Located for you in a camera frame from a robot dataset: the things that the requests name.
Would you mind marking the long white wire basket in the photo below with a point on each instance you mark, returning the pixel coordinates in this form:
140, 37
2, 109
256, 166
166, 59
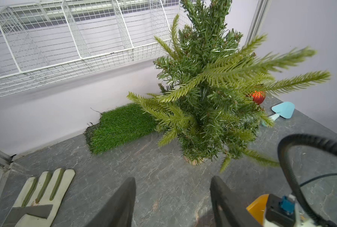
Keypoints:
49, 41

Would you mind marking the yellow plastic tray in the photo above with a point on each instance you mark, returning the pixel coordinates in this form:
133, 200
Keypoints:
257, 208

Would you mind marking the red ribbed ornament ball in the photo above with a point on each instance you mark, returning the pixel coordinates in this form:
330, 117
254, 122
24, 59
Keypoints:
258, 97

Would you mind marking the small green christmas tree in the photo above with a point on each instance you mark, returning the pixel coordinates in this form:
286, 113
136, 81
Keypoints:
208, 103

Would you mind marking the green artificial grass mat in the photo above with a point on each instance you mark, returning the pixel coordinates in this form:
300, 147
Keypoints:
117, 127

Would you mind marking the white green gardening glove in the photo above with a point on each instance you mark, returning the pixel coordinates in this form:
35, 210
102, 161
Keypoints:
40, 199

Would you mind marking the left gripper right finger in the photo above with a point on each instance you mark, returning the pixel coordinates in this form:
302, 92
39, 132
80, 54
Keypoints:
225, 204

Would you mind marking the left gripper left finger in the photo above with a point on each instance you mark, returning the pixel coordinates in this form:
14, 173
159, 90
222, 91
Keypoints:
118, 210

